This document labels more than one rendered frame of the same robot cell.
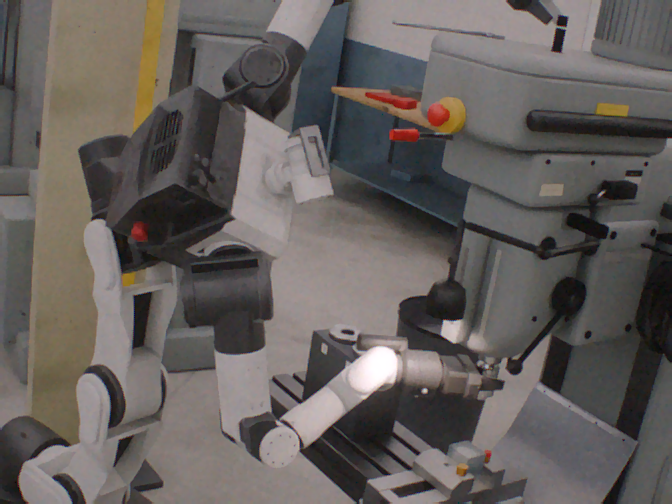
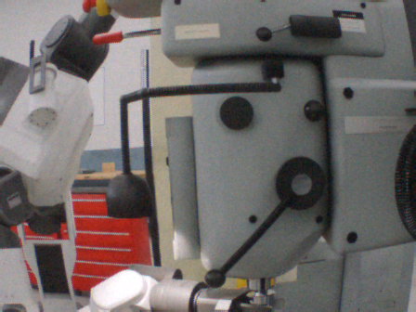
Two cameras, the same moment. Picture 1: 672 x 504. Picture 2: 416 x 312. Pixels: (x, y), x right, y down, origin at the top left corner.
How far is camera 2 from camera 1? 135 cm
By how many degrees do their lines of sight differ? 41
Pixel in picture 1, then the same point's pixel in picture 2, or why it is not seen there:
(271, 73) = (58, 33)
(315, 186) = (32, 102)
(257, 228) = (12, 150)
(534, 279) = (232, 160)
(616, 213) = (349, 66)
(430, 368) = (178, 293)
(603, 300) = (367, 188)
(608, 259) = (354, 127)
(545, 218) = (222, 72)
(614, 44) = not seen: outside the picture
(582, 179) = (253, 18)
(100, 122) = not seen: hidden behind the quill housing
